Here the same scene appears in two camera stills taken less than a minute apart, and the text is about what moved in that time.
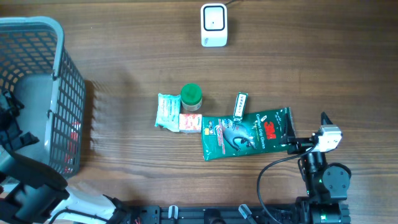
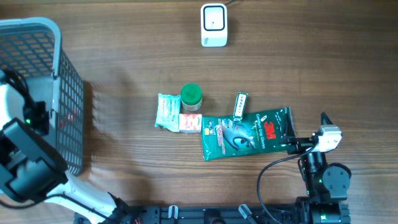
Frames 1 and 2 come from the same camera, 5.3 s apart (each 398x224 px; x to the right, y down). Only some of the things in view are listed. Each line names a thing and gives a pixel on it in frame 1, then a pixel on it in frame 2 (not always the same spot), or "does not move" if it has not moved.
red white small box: [190, 122] does not move
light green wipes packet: [168, 112] does not move
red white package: [74, 133] -> [68, 117]
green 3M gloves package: [259, 132] does not move
